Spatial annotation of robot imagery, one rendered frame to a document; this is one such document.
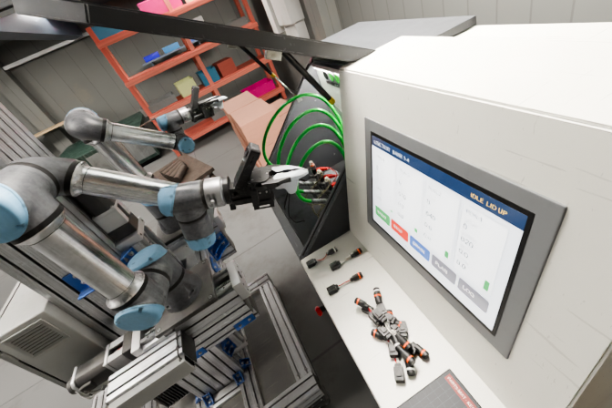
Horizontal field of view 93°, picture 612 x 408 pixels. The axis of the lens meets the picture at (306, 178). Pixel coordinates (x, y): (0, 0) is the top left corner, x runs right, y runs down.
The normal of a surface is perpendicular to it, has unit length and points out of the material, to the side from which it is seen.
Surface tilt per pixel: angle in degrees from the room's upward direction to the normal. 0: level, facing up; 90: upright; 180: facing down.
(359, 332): 0
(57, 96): 90
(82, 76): 90
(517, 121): 76
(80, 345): 90
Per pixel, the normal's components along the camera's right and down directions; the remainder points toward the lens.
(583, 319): -0.92, 0.29
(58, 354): 0.42, 0.40
